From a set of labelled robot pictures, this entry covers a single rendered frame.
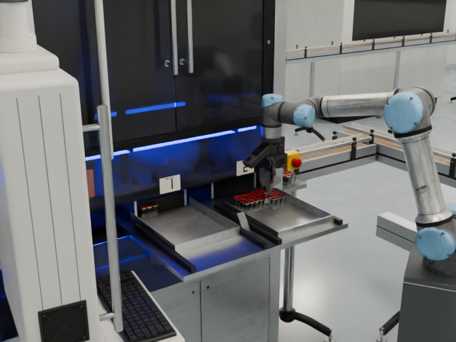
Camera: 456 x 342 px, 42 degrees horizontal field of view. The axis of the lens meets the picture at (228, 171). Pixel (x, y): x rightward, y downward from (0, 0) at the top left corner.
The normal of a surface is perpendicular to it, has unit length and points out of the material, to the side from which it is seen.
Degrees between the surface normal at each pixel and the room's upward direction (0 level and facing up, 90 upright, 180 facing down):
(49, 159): 90
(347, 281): 0
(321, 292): 0
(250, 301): 90
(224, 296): 90
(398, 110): 83
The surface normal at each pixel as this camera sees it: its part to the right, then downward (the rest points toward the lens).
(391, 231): -0.83, 0.19
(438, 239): -0.52, 0.40
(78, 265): 0.46, 0.29
